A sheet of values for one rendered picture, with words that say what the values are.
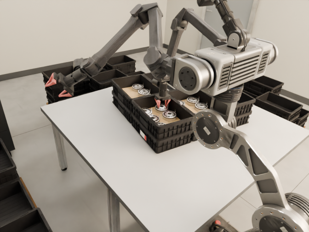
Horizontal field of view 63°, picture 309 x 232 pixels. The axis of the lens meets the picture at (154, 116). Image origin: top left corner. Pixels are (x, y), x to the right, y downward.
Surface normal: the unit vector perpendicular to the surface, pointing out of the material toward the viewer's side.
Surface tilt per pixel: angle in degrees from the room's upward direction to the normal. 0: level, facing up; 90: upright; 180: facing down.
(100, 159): 0
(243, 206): 0
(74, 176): 0
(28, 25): 90
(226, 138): 90
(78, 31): 90
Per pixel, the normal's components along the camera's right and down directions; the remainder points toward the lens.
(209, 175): 0.06, -0.85
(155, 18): -0.37, -0.48
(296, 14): -0.76, 0.31
